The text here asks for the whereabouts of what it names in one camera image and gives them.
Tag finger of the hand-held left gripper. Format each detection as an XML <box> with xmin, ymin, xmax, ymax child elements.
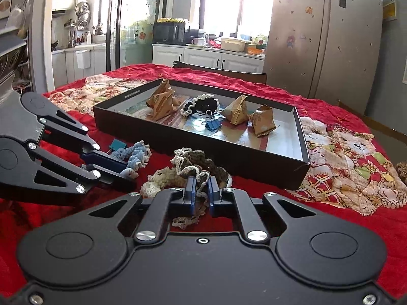
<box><xmin>19</xmin><ymin>142</ymin><xmax>138</xmax><ymax>204</ymax></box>
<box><xmin>37</xmin><ymin>100</ymin><xmax>128</xmax><ymax>171</ymax></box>

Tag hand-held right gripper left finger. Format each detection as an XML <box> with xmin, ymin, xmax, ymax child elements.
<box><xmin>79</xmin><ymin>176</ymin><xmax>197</xmax><ymax>245</ymax></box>

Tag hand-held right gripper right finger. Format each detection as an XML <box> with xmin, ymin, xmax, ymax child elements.
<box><xmin>207</xmin><ymin>176</ymin><xmax>322</xmax><ymax>245</ymax></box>

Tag beige crochet scrunchie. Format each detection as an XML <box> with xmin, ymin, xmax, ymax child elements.
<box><xmin>140</xmin><ymin>168</ymin><xmax>210</xmax><ymax>229</ymax></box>

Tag blue crochet scrunchie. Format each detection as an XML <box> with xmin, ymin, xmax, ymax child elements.
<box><xmin>111</xmin><ymin>140</ymin><xmax>151</xmax><ymax>170</ymax></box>

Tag brown white crochet scrunchie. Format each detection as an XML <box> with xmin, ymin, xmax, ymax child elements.
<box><xmin>172</xmin><ymin>148</ymin><xmax>232</xmax><ymax>188</ymax></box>

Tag black shallow box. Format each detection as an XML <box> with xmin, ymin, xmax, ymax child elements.
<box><xmin>93</xmin><ymin>78</ymin><xmax>310</xmax><ymax>191</ymax></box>

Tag blue binder clip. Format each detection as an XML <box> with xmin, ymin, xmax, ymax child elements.
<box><xmin>203</xmin><ymin>110</ymin><xmax>223</xmax><ymax>131</ymax></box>

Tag brown paper pyramid packet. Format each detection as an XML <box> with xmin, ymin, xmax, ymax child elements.
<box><xmin>249</xmin><ymin>105</ymin><xmax>279</xmax><ymax>137</ymax></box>
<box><xmin>146</xmin><ymin>79</ymin><xmax>174</xmax><ymax>109</ymax></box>
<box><xmin>154</xmin><ymin>90</ymin><xmax>182</xmax><ymax>121</ymax></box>
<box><xmin>222</xmin><ymin>95</ymin><xmax>250</xmax><ymax>125</ymax></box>

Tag black white crochet scrunchie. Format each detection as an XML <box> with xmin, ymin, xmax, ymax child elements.
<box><xmin>181</xmin><ymin>94</ymin><xmax>221</xmax><ymax>116</ymax></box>

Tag teal binder clip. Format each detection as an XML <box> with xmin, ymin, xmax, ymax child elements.
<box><xmin>110</xmin><ymin>139</ymin><xmax>128</xmax><ymax>153</ymax></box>

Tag white kitchen cabinet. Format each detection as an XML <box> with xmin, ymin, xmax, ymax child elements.
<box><xmin>51</xmin><ymin>43</ymin><xmax>110</xmax><ymax>91</ymax></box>
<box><xmin>152</xmin><ymin>44</ymin><xmax>266</xmax><ymax>73</ymax></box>

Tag white hanging bin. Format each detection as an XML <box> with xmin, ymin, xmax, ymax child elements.
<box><xmin>75</xmin><ymin>50</ymin><xmax>90</xmax><ymax>69</ymax></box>

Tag dark wooden chair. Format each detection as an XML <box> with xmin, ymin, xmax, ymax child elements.
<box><xmin>173</xmin><ymin>60</ymin><xmax>268</xmax><ymax>85</ymax></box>

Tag red printed blanket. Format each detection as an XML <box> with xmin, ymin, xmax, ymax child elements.
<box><xmin>0</xmin><ymin>64</ymin><xmax>407</xmax><ymax>299</ymax></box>

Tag black microwave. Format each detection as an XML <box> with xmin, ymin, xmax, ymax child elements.
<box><xmin>153</xmin><ymin>22</ymin><xmax>186</xmax><ymax>45</ymax></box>

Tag steel bowls rack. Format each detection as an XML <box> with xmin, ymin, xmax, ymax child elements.
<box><xmin>75</xmin><ymin>2</ymin><xmax>92</xmax><ymax>30</ymax></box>

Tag cream plastic container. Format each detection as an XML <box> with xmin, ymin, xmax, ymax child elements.
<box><xmin>221</xmin><ymin>37</ymin><xmax>247</xmax><ymax>51</ymax></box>

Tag beige double-door refrigerator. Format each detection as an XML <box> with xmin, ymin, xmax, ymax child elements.
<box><xmin>263</xmin><ymin>0</ymin><xmax>384</xmax><ymax>109</ymax></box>

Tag kitchen window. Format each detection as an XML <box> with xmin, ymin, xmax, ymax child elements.
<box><xmin>203</xmin><ymin>0</ymin><xmax>277</xmax><ymax>34</ymax></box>

